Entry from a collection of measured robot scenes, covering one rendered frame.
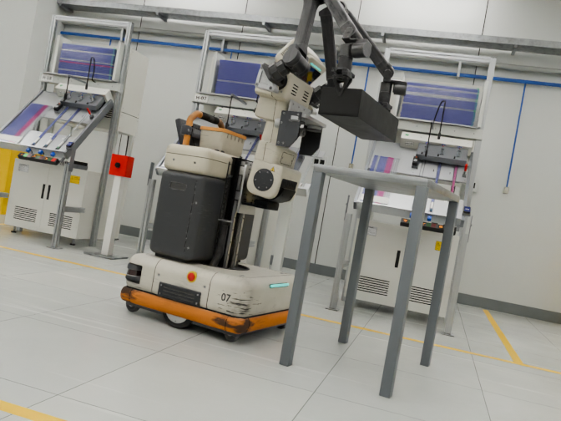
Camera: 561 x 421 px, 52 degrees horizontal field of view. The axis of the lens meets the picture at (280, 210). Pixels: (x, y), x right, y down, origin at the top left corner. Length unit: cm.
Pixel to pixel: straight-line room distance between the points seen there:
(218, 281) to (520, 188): 384
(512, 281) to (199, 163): 381
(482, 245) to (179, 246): 366
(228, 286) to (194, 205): 41
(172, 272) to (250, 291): 38
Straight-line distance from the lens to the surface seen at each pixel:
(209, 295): 253
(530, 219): 580
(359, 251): 289
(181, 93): 650
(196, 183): 264
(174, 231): 269
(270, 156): 265
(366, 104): 241
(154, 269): 270
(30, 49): 698
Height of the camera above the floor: 62
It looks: 1 degrees down
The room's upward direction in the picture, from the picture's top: 10 degrees clockwise
